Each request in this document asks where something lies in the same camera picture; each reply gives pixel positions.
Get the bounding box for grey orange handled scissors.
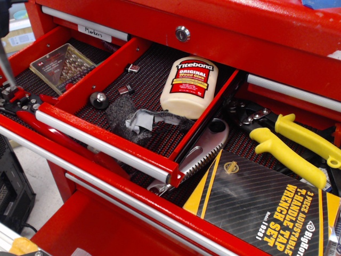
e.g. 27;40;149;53
1;1;16;90

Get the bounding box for open red upper drawer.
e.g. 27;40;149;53
1;26;240;187

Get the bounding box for silver drawer lock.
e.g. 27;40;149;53
175;26;191;42

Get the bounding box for red tool chest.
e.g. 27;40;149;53
1;1;340;255

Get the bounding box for grey fabric scrap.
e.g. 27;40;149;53
105;95;194;146

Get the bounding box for folding pruning saw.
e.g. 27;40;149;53
146;117;230;197

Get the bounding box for Titebond wood glue bottle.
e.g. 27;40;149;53
160;56;218;119

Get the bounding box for small black red clip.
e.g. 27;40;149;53
118;84;135;95

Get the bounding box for black round knob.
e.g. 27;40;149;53
89;92;109;110

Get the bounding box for white Markers label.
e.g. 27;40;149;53
77;25;112;43

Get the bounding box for drill bit set case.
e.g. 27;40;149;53
30;43;96;95

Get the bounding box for tap wrench set package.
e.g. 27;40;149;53
184;150;340;255

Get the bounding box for black device on floor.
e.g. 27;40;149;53
1;135;36;233

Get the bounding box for yellow sponge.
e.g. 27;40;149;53
9;237;39;255

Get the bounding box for yellow handled tin snips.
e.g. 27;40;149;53
226;99;340;189

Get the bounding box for red handled wire stripper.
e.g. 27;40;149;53
1;81;130;180

